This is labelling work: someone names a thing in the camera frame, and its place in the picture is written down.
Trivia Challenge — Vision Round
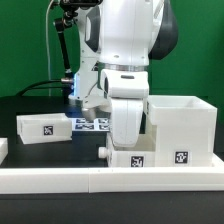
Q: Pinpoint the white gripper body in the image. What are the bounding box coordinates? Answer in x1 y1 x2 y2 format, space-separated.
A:
110 98 143 147

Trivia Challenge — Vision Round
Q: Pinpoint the white front drawer tray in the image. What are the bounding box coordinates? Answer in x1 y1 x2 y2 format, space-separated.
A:
98 134 155 168

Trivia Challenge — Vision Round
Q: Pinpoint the white drawer tray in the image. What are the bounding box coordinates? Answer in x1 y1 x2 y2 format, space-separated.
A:
16 113 72 144
98 134 155 168

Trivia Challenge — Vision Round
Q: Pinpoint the white drawer cabinet box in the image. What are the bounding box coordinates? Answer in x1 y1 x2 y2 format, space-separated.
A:
146 95 217 167

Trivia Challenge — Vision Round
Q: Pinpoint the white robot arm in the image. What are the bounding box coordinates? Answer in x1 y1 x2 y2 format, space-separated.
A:
73 0 178 147

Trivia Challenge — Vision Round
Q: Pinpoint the white rear drawer tray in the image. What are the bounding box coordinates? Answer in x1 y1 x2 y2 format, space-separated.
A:
16 113 72 144

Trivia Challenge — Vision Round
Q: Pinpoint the marker tag sheet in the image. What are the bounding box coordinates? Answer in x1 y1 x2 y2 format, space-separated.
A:
71 118 109 132

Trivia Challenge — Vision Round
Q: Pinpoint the white front fence bar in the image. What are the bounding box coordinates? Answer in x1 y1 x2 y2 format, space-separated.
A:
0 167 224 194

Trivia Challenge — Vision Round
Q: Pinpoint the white fence bar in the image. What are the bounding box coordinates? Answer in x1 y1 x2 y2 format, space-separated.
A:
0 167 224 194
0 138 8 165
211 154 224 168

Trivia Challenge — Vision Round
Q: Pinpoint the white right fence bar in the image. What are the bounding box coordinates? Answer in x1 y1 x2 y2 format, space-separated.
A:
211 154 224 168

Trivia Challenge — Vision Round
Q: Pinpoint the white left fence bar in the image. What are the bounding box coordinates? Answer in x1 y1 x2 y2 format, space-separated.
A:
0 138 8 165

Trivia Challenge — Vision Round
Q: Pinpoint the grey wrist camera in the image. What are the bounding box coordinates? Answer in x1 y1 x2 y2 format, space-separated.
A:
82 95 111 121

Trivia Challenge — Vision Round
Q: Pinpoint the black cable bundle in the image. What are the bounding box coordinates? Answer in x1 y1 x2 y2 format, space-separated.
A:
14 77 75 98

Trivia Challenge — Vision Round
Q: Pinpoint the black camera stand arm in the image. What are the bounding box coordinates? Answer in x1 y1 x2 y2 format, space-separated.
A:
54 0 103 78

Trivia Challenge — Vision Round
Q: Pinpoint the grey thin cable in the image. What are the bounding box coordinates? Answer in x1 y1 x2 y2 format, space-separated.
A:
45 0 56 98

